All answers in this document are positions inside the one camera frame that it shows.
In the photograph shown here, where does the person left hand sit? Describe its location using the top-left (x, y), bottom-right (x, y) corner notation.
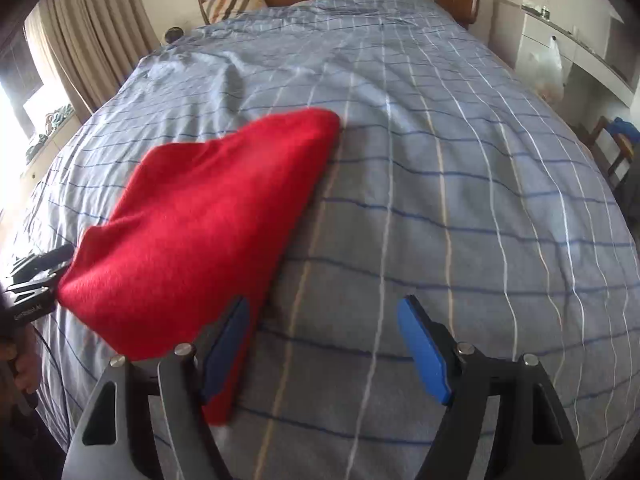
top-left (1, 325), bottom-right (41, 393)

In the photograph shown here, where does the beige curtain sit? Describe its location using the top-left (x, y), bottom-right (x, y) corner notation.
top-left (24, 0), bottom-right (160, 122)

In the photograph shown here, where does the white desk cabinet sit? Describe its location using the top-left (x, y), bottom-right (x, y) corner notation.
top-left (488, 0), bottom-right (634, 107)

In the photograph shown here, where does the blue cloth on chair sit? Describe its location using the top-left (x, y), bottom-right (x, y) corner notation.
top-left (610, 117), bottom-right (640, 145)

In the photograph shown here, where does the striped brown pillow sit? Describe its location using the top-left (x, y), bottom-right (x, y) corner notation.
top-left (201, 0), bottom-right (268, 24)

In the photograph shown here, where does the white plastic bag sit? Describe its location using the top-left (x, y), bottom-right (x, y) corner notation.
top-left (533, 35), bottom-right (564, 106)

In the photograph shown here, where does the clutter on window sill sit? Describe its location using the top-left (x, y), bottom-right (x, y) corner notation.
top-left (25, 104), bottom-right (75, 164)

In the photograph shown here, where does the red knit sweater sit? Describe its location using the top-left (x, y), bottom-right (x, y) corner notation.
top-left (56, 107), bottom-right (343, 427)

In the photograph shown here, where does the blue checked duvet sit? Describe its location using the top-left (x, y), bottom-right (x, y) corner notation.
top-left (12, 0), bottom-right (639, 479)

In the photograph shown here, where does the wooden chair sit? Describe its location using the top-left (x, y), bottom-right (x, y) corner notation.
top-left (580, 116), bottom-right (634, 190)

